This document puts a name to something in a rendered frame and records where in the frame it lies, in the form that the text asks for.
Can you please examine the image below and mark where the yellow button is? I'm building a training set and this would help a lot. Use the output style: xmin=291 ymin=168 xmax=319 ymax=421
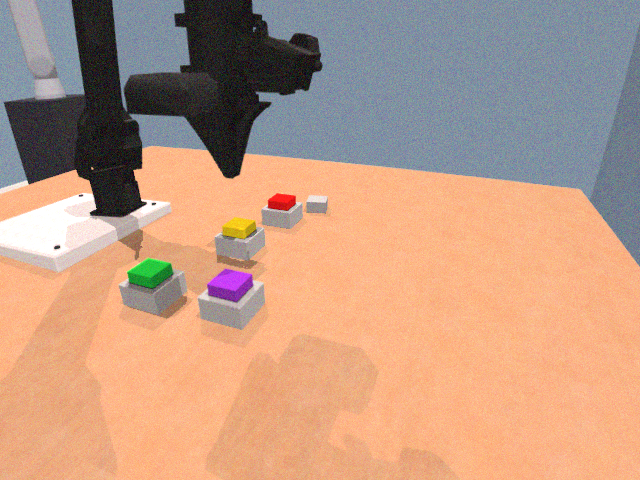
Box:
xmin=214 ymin=217 xmax=266 ymax=261

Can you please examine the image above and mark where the purple button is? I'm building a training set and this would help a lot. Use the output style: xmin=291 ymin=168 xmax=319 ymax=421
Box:
xmin=197 ymin=269 xmax=265 ymax=330

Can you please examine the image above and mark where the red button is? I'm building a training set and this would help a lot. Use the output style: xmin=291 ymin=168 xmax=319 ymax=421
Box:
xmin=261 ymin=193 xmax=303 ymax=229

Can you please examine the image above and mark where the green button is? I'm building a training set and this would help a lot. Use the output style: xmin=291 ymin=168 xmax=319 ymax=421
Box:
xmin=118 ymin=259 xmax=188 ymax=315

